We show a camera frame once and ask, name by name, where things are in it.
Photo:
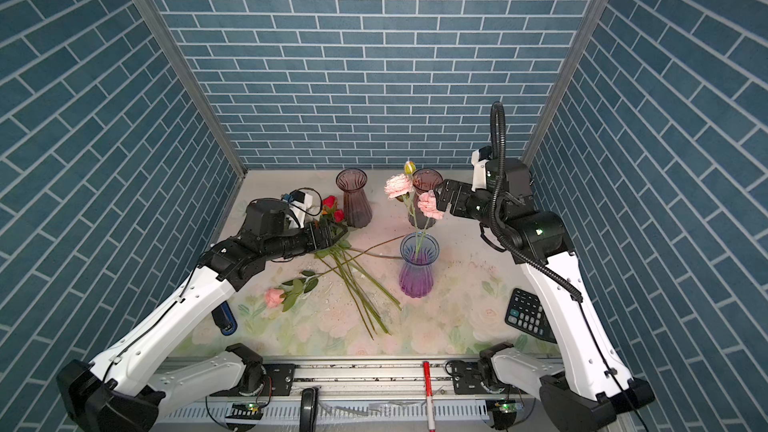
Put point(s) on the blue black handheld device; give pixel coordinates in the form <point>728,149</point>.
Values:
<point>224,319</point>

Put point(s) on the red rose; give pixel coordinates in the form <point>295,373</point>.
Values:
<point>329,203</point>

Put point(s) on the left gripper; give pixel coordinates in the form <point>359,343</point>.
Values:
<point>317,244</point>

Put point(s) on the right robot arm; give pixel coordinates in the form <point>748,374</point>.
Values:
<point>594,386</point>

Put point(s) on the pink rose on table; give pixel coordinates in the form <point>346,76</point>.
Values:
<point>340,261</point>

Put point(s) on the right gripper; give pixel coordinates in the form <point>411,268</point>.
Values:
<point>460,205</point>

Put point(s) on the aluminium mounting rail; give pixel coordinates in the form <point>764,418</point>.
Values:
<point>372,379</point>

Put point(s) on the red white marker pen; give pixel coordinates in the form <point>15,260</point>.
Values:
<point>429,406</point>

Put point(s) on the dark purple glass vase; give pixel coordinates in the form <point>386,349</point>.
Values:
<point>352,182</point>

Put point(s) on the red carnation stem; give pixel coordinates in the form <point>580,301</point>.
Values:
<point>334,215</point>

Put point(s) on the pink carnation spray stem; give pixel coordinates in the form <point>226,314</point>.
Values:
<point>400,187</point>

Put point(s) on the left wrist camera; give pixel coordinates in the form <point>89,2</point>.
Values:
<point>304,203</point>

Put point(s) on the purple blue gradient vase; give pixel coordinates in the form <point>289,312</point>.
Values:
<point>419,252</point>

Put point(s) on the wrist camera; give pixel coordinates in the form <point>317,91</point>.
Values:
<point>304,203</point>
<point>479,160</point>

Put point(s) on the black calculator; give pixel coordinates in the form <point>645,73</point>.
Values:
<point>526,314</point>

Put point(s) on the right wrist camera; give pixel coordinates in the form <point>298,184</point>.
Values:
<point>479,160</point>

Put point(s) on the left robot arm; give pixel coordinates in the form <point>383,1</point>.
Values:
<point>121,389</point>

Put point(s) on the pink glass vase with ribbon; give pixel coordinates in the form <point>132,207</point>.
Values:
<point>424,180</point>

